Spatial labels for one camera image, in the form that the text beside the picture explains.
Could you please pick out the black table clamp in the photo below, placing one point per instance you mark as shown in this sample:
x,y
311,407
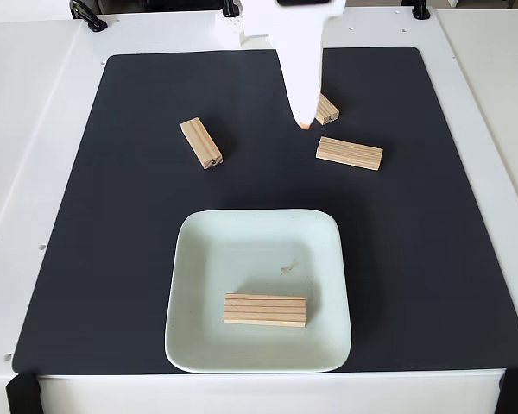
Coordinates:
x,y
88,17
231,8
421,10

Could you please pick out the wooden block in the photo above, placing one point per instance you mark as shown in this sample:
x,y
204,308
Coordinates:
x,y
328,110
349,153
265,310
201,143

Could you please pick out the pale green square plate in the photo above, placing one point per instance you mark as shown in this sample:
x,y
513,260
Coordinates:
x,y
259,241

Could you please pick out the black rubber mat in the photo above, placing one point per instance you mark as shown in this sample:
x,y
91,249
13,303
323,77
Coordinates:
x,y
112,215

